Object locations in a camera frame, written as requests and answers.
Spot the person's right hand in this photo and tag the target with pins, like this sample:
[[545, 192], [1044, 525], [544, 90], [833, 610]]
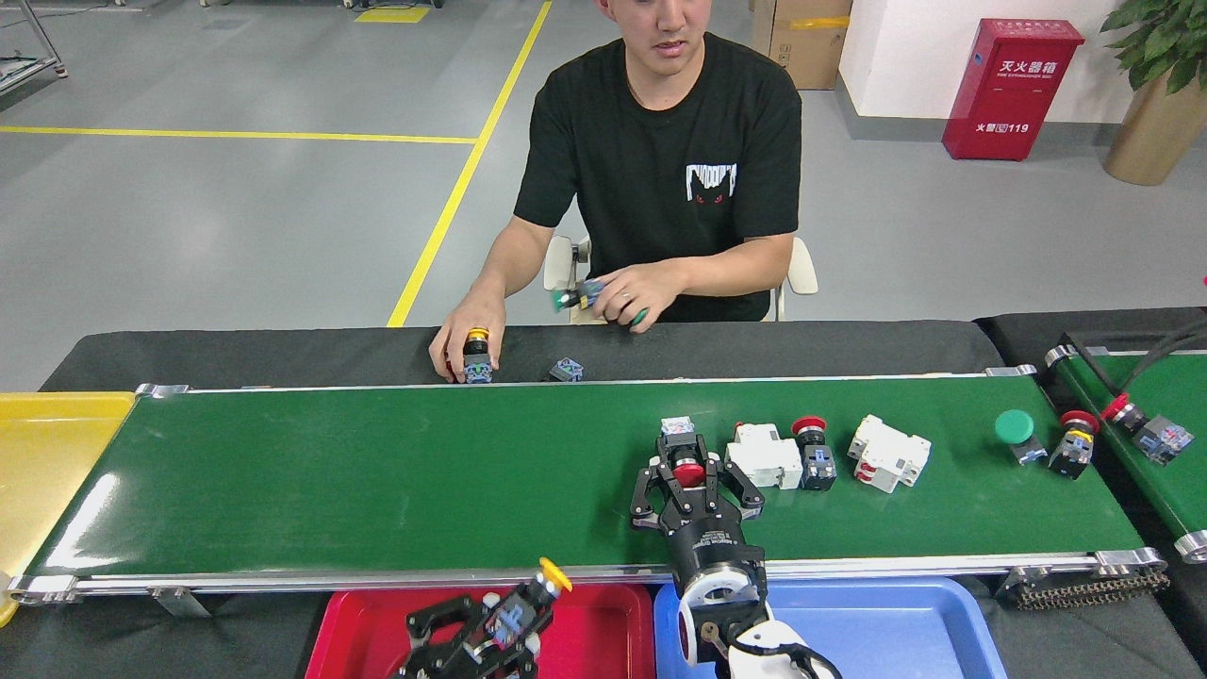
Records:
[[476, 316]]

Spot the red push button switch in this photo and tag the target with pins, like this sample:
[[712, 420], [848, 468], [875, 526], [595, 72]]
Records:
[[816, 457], [1150, 434], [566, 370], [1075, 445]]

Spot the white circuit breaker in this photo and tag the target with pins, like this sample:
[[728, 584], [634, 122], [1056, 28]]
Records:
[[762, 455], [888, 453]]

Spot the person's right forearm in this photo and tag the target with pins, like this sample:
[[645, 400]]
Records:
[[504, 264]]

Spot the person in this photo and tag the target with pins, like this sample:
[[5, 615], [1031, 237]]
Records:
[[660, 141]]

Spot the potted green plant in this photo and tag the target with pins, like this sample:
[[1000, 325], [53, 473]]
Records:
[[1155, 132]]

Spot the red fire extinguisher cabinet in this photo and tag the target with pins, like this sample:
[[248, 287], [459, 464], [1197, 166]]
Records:
[[1014, 94]]

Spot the green conveyor belt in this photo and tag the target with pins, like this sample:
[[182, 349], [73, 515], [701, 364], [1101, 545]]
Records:
[[1179, 490], [377, 471]]

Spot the yellow tray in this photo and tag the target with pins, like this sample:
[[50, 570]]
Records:
[[38, 471]]

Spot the black table cover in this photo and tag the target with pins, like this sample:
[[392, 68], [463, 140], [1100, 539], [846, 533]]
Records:
[[1014, 335], [283, 358]]

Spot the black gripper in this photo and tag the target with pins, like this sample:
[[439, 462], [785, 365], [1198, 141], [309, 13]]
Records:
[[705, 538], [448, 668]]

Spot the red plastic bin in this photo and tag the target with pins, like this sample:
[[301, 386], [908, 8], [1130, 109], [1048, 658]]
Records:
[[613, 632]]

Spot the person's left hand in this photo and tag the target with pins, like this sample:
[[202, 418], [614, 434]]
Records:
[[651, 288]]

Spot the yellow push button switch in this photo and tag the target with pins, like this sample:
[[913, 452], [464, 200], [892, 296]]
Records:
[[477, 354], [514, 618]]

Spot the person's left forearm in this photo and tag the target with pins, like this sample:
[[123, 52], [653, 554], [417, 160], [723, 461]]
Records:
[[735, 273]]

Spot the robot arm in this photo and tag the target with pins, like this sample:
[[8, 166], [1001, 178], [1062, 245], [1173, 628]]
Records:
[[754, 651]]

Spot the cardboard box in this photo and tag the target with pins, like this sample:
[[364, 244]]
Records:
[[801, 42]]

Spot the blue plastic bin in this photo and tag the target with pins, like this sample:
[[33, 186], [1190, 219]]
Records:
[[896, 641]]

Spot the metal rack frame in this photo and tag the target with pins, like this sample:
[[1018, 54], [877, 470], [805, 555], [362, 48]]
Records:
[[61, 71]]

